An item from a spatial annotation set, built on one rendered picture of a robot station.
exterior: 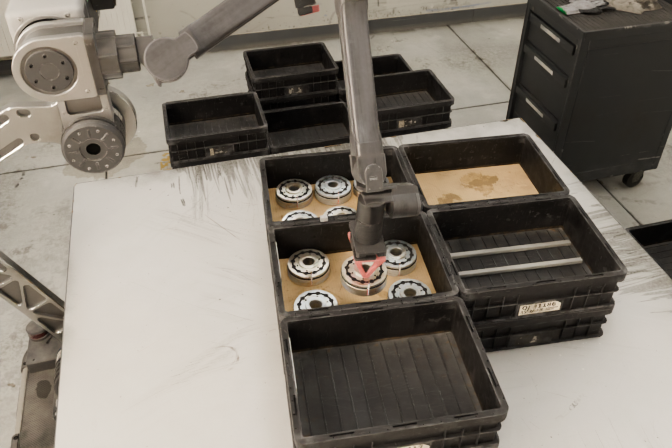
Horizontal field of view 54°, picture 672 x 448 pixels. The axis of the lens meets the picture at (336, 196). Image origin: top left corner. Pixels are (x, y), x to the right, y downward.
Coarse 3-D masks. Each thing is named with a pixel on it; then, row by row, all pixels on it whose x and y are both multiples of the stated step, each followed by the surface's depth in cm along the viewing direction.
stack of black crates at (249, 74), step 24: (264, 48) 317; (288, 48) 319; (312, 48) 322; (264, 72) 320; (288, 72) 320; (312, 72) 298; (336, 72) 301; (264, 96) 300; (288, 96) 303; (312, 96) 305
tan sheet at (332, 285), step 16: (336, 256) 168; (336, 272) 164; (416, 272) 164; (288, 288) 159; (304, 288) 159; (320, 288) 159; (336, 288) 159; (384, 288) 159; (432, 288) 159; (288, 304) 155
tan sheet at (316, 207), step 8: (312, 184) 192; (352, 184) 192; (272, 192) 189; (352, 192) 189; (272, 200) 186; (312, 200) 186; (352, 200) 186; (272, 208) 184; (280, 208) 184; (304, 208) 184; (312, 208) 184; (320, 208) 184; (328, 208) 184; (272, 216) 181; (280, 216) 181
